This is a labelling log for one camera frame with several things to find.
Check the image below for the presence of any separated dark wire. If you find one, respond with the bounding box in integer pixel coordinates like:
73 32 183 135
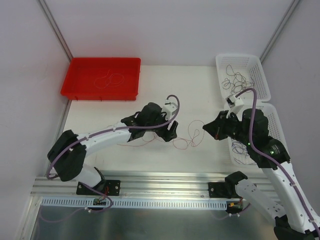
231 138 258 166

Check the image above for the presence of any dark brown wire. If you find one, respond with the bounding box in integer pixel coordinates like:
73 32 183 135
221 64 256 95

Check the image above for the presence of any separated pink wire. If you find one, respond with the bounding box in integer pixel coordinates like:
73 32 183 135
92 69 125 90

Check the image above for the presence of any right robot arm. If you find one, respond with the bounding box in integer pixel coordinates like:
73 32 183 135
202 108 320 240

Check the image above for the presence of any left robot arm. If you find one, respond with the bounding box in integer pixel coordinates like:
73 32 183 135
46 100 180 195

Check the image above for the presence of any near white perforated basket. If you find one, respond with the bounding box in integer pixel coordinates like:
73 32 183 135
227 100 288 169

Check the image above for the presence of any white perforated basket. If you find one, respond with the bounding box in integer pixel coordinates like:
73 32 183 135
227 100 288 169
215 53 271 102

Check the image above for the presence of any far white perforated basket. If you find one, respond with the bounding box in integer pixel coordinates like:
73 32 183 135
215 53 271 102

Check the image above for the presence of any red plastic tray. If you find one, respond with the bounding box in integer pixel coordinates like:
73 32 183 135
60 57 141 101

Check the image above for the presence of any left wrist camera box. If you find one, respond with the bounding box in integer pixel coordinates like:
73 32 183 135
161 99 178 121

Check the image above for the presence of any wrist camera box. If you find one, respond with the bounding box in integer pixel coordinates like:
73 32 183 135
161 99 178 121
226 94 244 118

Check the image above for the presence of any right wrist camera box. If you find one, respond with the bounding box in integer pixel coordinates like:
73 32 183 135
226 94 244 118

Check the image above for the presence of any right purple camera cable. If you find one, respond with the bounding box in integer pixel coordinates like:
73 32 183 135
236 87 320 233

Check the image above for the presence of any purple camera cable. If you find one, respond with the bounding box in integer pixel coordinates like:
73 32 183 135
46 94 181 180
236 87 320 233

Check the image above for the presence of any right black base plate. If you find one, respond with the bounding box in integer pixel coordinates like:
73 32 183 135
207 182 241 199

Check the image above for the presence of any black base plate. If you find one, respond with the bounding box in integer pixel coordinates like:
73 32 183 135
207 182 241 199
76 179 121 196

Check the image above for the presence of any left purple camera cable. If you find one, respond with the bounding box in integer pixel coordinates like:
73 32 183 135
46 94 181 180

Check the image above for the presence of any aluminium mounting rail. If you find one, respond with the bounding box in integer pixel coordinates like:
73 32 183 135
30 171 228 200

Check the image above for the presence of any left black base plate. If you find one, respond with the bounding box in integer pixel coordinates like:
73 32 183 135
76 179 121 196

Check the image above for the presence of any white slotted cable duct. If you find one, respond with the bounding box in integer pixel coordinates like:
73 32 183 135
41 196 227 211

